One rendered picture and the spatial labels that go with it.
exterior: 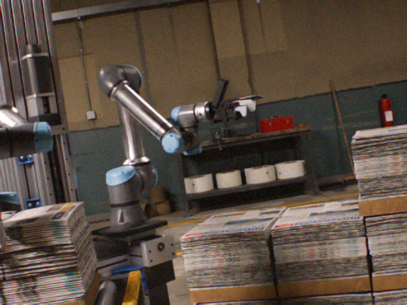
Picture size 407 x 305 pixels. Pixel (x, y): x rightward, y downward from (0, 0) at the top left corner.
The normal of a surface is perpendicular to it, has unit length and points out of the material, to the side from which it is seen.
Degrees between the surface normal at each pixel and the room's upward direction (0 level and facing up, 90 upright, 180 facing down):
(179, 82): 90
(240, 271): 90
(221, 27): 90
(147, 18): 90
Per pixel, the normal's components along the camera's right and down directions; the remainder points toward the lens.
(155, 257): 0.64, -0.06
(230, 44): 0.07, 0.04
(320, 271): -0.30, 0.10
